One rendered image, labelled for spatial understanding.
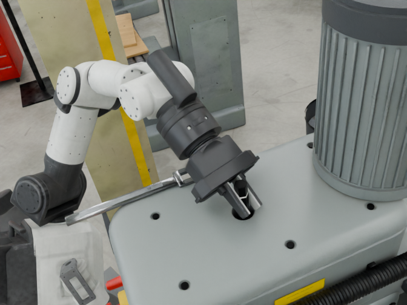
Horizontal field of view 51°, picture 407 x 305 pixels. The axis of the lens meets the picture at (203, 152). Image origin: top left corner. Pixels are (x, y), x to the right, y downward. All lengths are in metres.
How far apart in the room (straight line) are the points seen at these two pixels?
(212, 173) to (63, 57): 1.79
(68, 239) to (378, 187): 0.71
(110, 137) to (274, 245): 2.08
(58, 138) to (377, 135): 0.67
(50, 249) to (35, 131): 3.52
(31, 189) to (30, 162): 3.16
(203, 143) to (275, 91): 3.70
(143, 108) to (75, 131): 0.32
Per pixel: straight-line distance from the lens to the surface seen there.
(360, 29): 0.57
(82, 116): 0.97
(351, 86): 0.61
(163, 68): 0.68
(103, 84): 0.85
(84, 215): 0.76
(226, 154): 0.68
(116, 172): 2.84
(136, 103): 0.69
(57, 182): 1.05
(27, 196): 1.05
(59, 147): 1.01
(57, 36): 2.32
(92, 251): 1.11
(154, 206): 0.74
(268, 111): 4.08
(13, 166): 4.23
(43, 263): 1.08
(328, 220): 0.70
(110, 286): 0.90
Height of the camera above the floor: 2.43
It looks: 41 degrees down
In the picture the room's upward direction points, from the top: 9 degrees counter-clockwise
